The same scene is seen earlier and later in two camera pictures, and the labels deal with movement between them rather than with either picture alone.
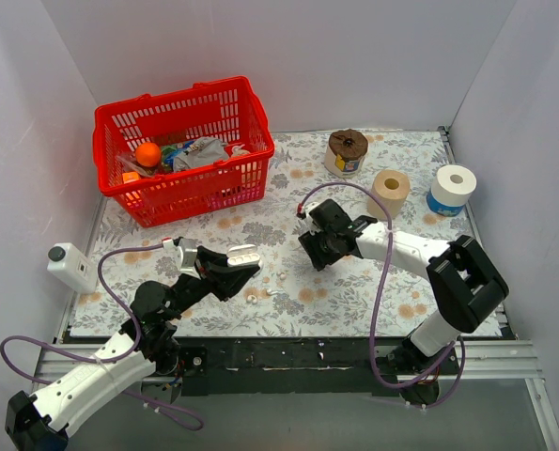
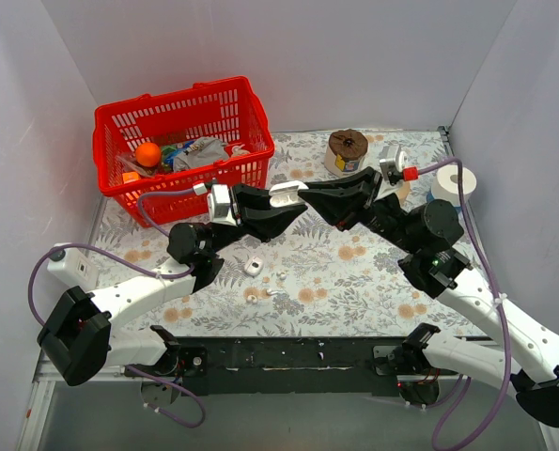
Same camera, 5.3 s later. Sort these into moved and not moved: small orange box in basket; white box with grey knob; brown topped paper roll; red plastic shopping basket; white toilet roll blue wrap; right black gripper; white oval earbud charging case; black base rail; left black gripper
Moved: left black gripper; right black gripper; white oval earbud charging case
Not moved: white toilet roll blue wrap; small orange box in basket; brown topped paper roll; red plastic shopping basket; black base rail; white box with grey knob
